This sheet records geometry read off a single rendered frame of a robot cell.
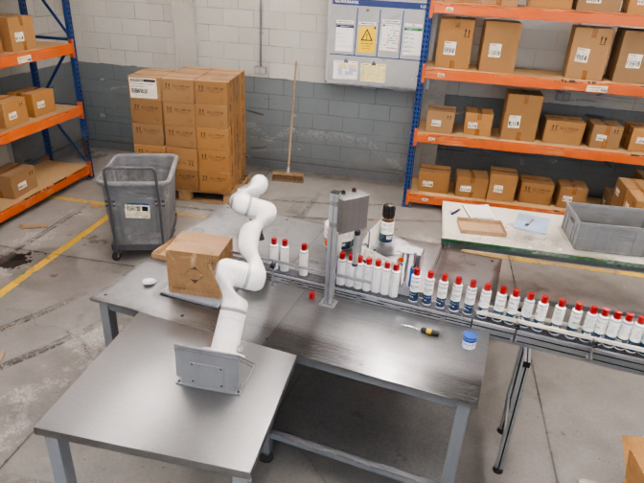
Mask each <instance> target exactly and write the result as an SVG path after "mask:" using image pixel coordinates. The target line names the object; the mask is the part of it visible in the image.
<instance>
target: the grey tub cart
mask: <svg viewBox="0 0 644 483"><path fill-rule="evenodd" d="M178 160H179V157H178V155H176V154H173V153H117V154H115V155H113V156H112V157H111V158H110V160H109V161H108V163H107V164H106V166H105V167H104V168H103V170H102V172H101V173H100V175H99V176H98V178H97V179H96V183H97V185H99V186H102V189H103V197H104V202H105V207H106V211H107V214H108V219H109V223H110V228H111V232H112V237H113V242H112V244H111V247H112V250H113V254H112V259H113V260H114V261H119V260H120V259H121V257H122V250H155V249H157V248H158V247H159V246H161V245H162V244H164V243H165V242H167V241H169V240H170V239H172V238H173V232H174V231H175V226H176V222H177V213H176V212H175V169H176V166H177V163H178Z"/></svg>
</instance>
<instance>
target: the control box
mask: <svg viewBox="0 0 644 483"><path fill-rule="evenodd" d="M369 197H370V196H369V195H368V194H366V193H364V192H363V191H361V190H356V193H352V191H350V192H346V195H341V196H340V197H339V199H338V212H337V224H336V231H337V232H338V233H340V234H345V233H349V232H353V231H356V230H359V229H363V228H366V227H367V218H368V207H369Z"/></svg>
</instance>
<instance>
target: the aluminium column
mask: <svg viewBox="0 0 644 483"><path fill-rule="evenodd" d="M340 196H341V191H337V190H332V191H331V194H330V201H335V202H338V199H339V197H340ZM337 212H338V206H337V207H336V206H331V205H330V211H329V222H333V223H337ZM337 241H338V232H337V231H336V228H333V227H328V242H327V259H326V275H325V291H324V304H327V305H331V304H332V303H333V301H334V283H335V269H336V255H337Z"/></svg>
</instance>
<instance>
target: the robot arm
mask: <svg viewBox="0 0 644 483"><path fill-rule="evenodd" d="M267 184H268V183H267V179H266V177H265V176H264V175H262V174H257V175H255V176H253V177H252V179H251V180H250V182H249V183H248V185H245V186H242V187H240V188H238V191H237V192H235V193H234V194H232V195H231V197H230V198H229V206H230V208H231V209H233V210H234V211H235V212H236V213H238V214H241V215H244V216H247V218H248V222H247V223H245V224H244V225H243V226H242V227H241V230H240V233H239V239H238V247H239V250H240V252H241V254H242V256H243V257H244V258H245V259H246V260H247V263H245V262H241V261H237V260H233V259H222V260H220V261H219V262H218V263H217V265H216V268H215V277H216V280H217V282H218V285H219V288H220V290H221V294H222V301H221V306H220V311H219V315H218V322H217V325H216V329H215V333H214V338H213V342H212V346H211V348H208V347H203V348H202V349H207V350H213V351H219V352H224V353H229V354H235V355H240V356H242V357H245V356H244V355H241V354H239V353H242V347H240V343H241V339H242V331H243V327H244V322H245V318H246V314H247V310H248V303H247V301H246V300H245V299H244V298H242V297H241V296H240V295H238V293H237V292H236V291H235V290H234V288H233V287H236V288H243V289H247V290H252V291H257V290H260V289H262V288H263V287H264V285H265V280H266V274H265V267H264V265H263V262H262V260H261V257H260V254H259V241H263V240H264V239H265V237H264V234H263V229H264V228H265V227H267V226H268V225H269V224H270V223H271V222H272V221H273V220H275V218H276V215H277V210H276V207H275V206H274V204H272V203H271V202H268V201H266V200H262V199H259V198H258V197H259V196H260V195H262V194H263V193H264V192H265V191H266V189H267Z"/></svg>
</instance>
